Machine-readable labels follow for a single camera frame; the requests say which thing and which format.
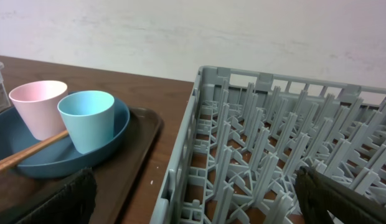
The pink cup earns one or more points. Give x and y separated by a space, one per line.
36 103

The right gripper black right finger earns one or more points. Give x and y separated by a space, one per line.
320 197

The grey dishwasher rack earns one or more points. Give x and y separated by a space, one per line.
245 134

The light blue cup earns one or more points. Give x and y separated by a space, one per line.
89 118

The wooden chopstick left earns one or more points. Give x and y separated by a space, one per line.
28 152

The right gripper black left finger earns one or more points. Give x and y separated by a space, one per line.
69 201

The dark blue plate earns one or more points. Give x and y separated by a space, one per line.
60 158

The brown plastic tray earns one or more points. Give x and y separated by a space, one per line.
114 176

